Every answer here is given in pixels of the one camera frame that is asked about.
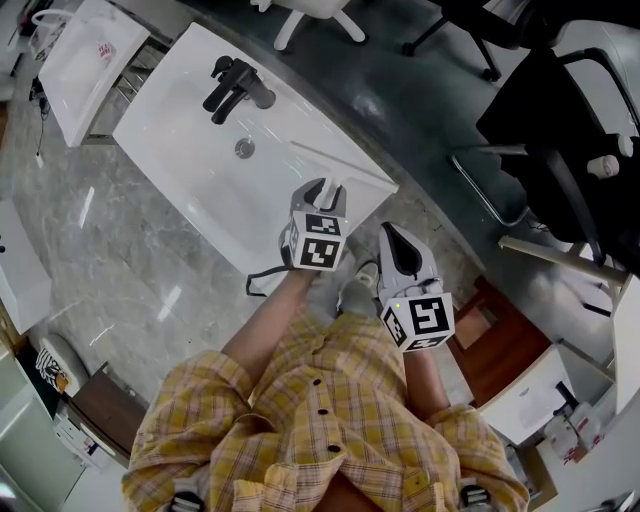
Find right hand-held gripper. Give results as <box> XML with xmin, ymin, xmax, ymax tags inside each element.
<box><xmin>378</xmin><ymin>222</ymin><xmax>456</xmax><ymax>353</ymax></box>

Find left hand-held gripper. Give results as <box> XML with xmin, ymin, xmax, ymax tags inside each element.
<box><xmin>278</xmin><ymin>178</ymin><xmax>350</xmax><ymax>274</ymax></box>

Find white plastic panel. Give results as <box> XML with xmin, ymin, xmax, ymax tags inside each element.
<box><xmin>289</xmin><ymin>140</ymin><xmax>399</xmax><ymax>214</ymax></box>

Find person's right forearm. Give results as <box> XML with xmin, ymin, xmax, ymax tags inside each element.
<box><xmin>402</xmin><ymin>344</ymin><xmax>451</xmax><ymax>426</ymax></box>

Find person's left forearm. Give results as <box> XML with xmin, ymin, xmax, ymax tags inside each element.
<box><xmin>222</xmin><ymin>267</ymin><xmax>321</xmax><ymax>401</ymax></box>

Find person's white shoe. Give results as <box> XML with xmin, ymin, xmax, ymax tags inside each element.
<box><xmin>353</xmin><ymin>261</ymin><xmax>382</xmax><ymax>291</ymax></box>

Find large white sink basin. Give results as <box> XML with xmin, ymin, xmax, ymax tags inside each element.
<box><xmin>112</xmin><ymin>22</ymin><xmax>400</xmax><ymax>274</ymax></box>

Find large black faucet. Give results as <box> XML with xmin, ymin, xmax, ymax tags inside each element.
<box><xmin>202</xmin><ymin>55</ymin><xmax>277</xmax><ymax>126</ymax></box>

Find small white sink basin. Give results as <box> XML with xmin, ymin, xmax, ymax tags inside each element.
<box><xmin>479</xmin><ymin>344</ymin><xmax>616</xmax><ymax>446</ymax></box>

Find black sled-base chair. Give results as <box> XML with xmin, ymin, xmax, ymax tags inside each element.
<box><xmin>449</xmin><ymin>47</ymin><xmax>640</xmax><ymax>281</ymax></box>

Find white mesh office chair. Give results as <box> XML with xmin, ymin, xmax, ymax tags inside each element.
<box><xmin>249</xmin><ymin>0</ymin><xmax>366</xmax><ymax>51</ymax></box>

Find yellow plaid shirt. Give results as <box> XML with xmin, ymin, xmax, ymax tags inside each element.
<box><xmin>121</xmin><ymin>309</ymin><xmax>531</xmax><ymax>512</ymax></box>

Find small black faucet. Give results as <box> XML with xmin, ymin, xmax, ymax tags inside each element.
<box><xmin>552</xmin><ymin>380</ymin><xmax>579</xmax><ymax>416</ymax></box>

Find black high-back office chair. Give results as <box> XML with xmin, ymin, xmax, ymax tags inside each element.
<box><xmin>402</xmin><ymin>0</ymin><xmax>501</xmax><ymax>84</ymax></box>

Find white bottle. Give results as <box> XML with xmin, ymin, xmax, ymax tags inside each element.
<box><xmin>587</xmin><ymin>134</ymin><xmax>634</xmax><ymax>179</ymax></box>

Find silver metal sink stand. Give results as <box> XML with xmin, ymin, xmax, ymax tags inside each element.
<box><xmin>82</xmin><ymin>34</ymin><xmax>174</xmax><ymax>146</ymax></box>

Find white sink with red label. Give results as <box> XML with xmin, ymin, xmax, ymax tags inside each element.
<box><xmin>38</xmin><ymin>0</ymin><xmax>151</xmax><ymax>148</ymax></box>

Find dark wooden cabinet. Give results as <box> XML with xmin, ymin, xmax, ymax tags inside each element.
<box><xmin>67</xmin><ymin>362</ymin><xmax>149</xmax><ymax>469</ymax></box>

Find large white box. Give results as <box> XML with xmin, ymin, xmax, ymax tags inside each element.
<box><xmin>0</xmin><ymin>199</ymin><xmax>54</xmax><ymax>336</ymax></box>

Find striped cloth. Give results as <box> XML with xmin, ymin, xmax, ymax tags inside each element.
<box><xmin>35</xmin><ymin>347</ymin><xmax>69</xmax><ymax>391</ymax></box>

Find curved white faucet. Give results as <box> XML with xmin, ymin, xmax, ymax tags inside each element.
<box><xmin>30</xmin><ymin>8</ymin><xmax>76</xmax><ymax>41</ymax></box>

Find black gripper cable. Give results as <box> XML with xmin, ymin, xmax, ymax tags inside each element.
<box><xmin>244</xmin><ymin>264</ymin><xmax>291</xmax><ymax>299</ymax></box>

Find black and white strap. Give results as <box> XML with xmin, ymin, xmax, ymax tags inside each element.
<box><xmin>169</xmin><ymin>479</ymin><xmax>206</xmax><ymax>512</ymax></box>
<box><xmin>457</xmin><ymin>479</ymin><xmax>489</xmax><ymax>512</ymax></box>

